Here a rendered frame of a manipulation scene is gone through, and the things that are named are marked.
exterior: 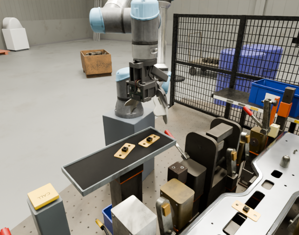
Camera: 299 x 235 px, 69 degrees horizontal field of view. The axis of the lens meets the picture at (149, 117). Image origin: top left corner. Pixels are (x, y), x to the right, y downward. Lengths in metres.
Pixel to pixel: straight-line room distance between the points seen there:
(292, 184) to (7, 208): 2.19
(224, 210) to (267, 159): 0.38
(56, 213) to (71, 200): 0.61
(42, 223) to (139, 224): 0.25
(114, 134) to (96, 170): 0.49
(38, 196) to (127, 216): 0.23
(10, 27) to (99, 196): 9.94
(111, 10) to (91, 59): 4.99
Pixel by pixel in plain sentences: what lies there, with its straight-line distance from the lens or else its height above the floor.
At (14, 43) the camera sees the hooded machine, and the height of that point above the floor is 0.34.
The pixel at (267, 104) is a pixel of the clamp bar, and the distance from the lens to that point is 1.14.
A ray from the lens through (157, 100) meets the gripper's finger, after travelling 0.68.
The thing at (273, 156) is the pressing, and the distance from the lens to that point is 1.13.
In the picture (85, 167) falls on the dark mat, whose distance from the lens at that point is 0.70.
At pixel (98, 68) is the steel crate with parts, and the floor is 0.25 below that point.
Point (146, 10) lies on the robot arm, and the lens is 0.62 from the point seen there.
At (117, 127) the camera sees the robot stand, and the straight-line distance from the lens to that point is 1.11.
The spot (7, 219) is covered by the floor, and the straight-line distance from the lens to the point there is 2.36.
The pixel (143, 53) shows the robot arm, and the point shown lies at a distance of 0.63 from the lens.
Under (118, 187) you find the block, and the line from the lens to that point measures 0.77.
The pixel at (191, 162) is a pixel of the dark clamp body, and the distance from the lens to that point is 0.84.
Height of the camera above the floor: 1.59
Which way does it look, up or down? 26 degrees down
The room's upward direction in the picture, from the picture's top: straight up
